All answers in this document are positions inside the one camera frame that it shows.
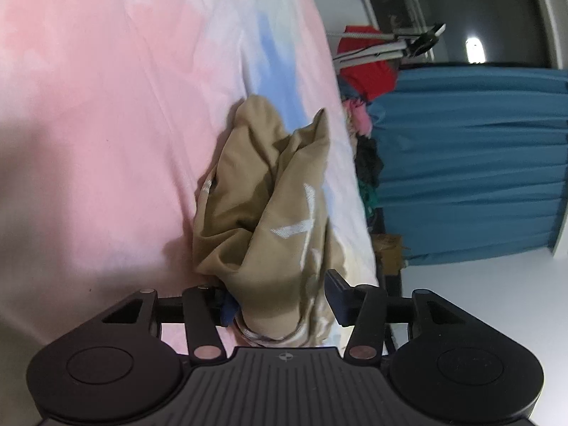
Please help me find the black garment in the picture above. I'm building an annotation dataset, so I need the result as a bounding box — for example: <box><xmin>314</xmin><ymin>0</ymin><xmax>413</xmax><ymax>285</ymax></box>
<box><xmin>354</xmin><ymin>135</ymin><xmax>385</xmax><ymax>188</ymax></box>

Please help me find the tan t-shirt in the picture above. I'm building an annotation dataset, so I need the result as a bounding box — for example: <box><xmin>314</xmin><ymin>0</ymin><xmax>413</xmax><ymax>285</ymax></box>
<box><xmin>192</xmin><ymin>94</ymin><xmax>351</xmax><ymax>348</ymax></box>

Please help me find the brown cardboard box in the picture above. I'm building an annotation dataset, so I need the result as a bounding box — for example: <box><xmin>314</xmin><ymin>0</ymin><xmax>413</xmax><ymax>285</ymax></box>
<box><xmin>372</xmin><ymin>232</ymin><xmax>408</xmax><ymax>272</ymax></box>

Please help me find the garment steamer stand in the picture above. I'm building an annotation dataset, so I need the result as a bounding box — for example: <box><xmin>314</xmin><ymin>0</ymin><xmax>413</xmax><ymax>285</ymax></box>
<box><xmin>326</xmin><ymin>22</ymin><xmax>447</xmax><ymax>71</ymax></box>

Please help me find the green garment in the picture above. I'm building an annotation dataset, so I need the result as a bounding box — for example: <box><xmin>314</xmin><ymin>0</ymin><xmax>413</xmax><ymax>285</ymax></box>
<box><xmin>359</xmin><ymin>181</ymin><xmax>379</xmax><ymax>220</ymax></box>

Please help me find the dark window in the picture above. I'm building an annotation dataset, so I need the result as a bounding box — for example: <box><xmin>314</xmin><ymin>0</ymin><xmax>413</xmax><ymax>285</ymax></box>
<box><xmin>353</xmin><ymin>0</ymin><xmax>568</xmax><ymax>71</ymax></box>

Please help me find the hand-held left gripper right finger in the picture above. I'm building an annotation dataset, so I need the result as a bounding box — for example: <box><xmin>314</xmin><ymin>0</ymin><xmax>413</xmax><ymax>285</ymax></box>
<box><xmin>324</xmin><ymin>270</ymin><xmax>466</xmax><ymax>360</ymax></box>

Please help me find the wide blue curtain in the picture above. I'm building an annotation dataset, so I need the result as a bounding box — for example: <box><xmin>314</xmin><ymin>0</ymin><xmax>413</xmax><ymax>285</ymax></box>
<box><xmin>367</xmin><ymin>69</ymin><xmax>568</xmax><ymax>268</ymax></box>

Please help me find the pink and white bed sheet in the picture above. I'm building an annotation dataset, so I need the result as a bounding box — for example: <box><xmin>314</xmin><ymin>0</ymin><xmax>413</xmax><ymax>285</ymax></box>
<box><xmin>0</xmin><ymin>0</ymin><xmax>381</xmax><ymax>365</ymax></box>

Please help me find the red garment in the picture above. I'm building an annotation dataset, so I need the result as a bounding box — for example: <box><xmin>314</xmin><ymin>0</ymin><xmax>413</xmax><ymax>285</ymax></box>
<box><xmin>336</xmin><ymin>27</ymin><xmax>399</xmax><ymax>99</ymax></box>

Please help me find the pink garment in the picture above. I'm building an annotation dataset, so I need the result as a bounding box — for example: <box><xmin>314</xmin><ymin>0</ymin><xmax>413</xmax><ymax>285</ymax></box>
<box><xmin>343</xmin><ymin>97</ymin><xmax>374</xmax><ymax>137</ymax></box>

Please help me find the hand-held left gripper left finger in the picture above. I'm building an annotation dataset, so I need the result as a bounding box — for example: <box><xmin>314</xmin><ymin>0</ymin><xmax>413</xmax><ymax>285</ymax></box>
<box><xmin>102</xmin><ymin>286</ymin><xmax>242</xmax><ymax>360</ymax></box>

